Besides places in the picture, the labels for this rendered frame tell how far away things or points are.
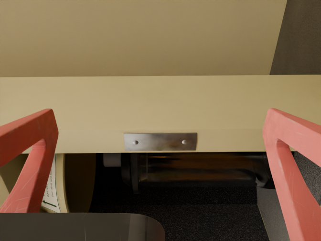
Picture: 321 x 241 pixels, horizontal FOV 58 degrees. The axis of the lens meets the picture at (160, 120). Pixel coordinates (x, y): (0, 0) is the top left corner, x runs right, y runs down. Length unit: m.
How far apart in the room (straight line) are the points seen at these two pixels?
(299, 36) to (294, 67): 0.06
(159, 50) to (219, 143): 0.44
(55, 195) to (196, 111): 0.20
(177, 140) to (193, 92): 0.07
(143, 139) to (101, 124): 0.04
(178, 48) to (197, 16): 0.08
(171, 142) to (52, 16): 0.49
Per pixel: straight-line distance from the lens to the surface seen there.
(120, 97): 0.33
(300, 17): 0.62
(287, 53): 0.65
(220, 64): 0.73
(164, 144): 0.28
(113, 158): 0.44
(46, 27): 0.72
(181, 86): 0.34
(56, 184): 0.38
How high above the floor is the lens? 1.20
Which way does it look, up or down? level
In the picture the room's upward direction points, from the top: 90 degrees counter-clockwise
